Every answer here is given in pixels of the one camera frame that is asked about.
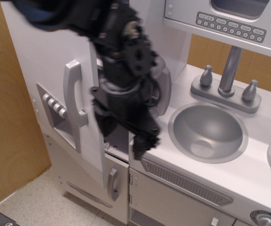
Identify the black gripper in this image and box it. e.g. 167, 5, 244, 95
90, 77, 160, 160

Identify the white fridge door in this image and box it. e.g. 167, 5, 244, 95
1, 1, 107, 188

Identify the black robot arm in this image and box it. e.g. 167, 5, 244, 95
13, 0, 160, 160

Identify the white lower freezer door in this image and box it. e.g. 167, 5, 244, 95
41, 131, 129, 225

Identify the silver ice dispenser panel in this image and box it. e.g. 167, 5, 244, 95
36, 83, 81, 153

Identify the white oven door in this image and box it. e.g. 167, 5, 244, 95
129, 169, 236, 226

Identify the silver round sink bowl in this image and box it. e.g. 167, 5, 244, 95
168, 103, 248, 164

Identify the silver left faucet knob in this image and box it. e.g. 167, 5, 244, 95
200, 65, 213, 86

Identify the silver faucet knob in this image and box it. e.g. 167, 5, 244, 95
200, 65, 213, 86
242, 80, 258, 101

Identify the silver faucet spout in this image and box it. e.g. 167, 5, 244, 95
218, 46, 243, 97

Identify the brown wooden board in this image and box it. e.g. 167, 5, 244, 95
0, 3, 51, 202

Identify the silver right faucet knob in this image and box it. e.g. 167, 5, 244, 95
242, 80, 258, 101

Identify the silver oven control knob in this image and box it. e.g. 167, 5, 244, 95
250, 210, 271, 226

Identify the white toy microwave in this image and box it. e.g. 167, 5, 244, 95
164, 0, 271, 57

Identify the silver lower freezer handle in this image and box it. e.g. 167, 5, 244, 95
107, 168, 118, 202

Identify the grey toy wall phone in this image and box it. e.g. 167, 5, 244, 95
149, 56, 172, 118

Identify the silver upper fridge handle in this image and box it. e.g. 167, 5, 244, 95
63, 59, 89, 128

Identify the grey faucet base plate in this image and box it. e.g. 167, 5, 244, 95
190, 75, 262, 113

